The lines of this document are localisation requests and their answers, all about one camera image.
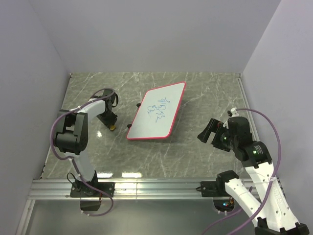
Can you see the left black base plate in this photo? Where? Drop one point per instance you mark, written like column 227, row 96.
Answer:
column 80, row 190

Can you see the aluminium front rail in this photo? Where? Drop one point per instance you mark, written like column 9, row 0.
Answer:
column 122, row 189

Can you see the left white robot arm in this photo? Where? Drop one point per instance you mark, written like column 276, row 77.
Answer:
column 69, row 134

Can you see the pink framed whiteboard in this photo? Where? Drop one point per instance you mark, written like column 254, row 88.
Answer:
column 157, row 113

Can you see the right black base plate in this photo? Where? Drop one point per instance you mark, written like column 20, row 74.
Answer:
column 211, row 189

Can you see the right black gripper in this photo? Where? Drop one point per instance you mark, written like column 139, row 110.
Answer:
column 216, row 126

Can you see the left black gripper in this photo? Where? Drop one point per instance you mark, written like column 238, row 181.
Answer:
column 111, row 121

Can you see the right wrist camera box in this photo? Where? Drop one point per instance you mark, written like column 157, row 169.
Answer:
column 239, row 126

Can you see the aluminium right side rail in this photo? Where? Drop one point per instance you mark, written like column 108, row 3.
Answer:
column 249, row 114

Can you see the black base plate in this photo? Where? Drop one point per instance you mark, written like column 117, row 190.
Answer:
column 211, row 189
column 80, row 190

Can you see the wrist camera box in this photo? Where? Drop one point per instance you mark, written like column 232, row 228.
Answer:
column 239, row 126
column 113, row 98

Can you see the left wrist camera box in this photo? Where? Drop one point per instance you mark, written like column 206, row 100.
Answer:
column 113, row 98

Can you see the aluminium rail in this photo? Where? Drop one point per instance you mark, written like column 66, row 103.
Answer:
column 249, row 114
column 122, row 189

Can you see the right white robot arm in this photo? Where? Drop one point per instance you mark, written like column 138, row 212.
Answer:
column 270, row 214

